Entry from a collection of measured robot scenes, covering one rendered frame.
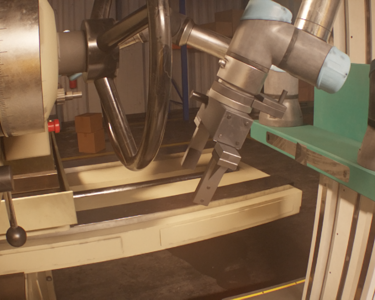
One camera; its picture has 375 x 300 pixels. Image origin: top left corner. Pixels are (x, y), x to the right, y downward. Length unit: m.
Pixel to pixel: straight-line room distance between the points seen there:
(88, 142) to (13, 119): 4.66
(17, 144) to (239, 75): 0.45
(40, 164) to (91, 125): 4.00
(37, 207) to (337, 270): 1.01
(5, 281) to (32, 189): 0.41
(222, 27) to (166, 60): 7.28
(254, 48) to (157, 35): 0.21
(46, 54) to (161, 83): 0.15
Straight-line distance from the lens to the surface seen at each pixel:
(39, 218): 1.02
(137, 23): 0.41
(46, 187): 1.01
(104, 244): 1.27
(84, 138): 5.13
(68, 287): 2.24
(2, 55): 0.43
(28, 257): 1.27
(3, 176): 0.51
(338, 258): 1.31
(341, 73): 0.57
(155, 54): 0.38
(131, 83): 7.60
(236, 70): 0.55
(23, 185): 1.01
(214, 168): 0.54
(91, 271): 2.36
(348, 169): 0.81
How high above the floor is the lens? 1.30
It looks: 14 degrees down
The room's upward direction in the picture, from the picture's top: 2 degrees counter-clockwise
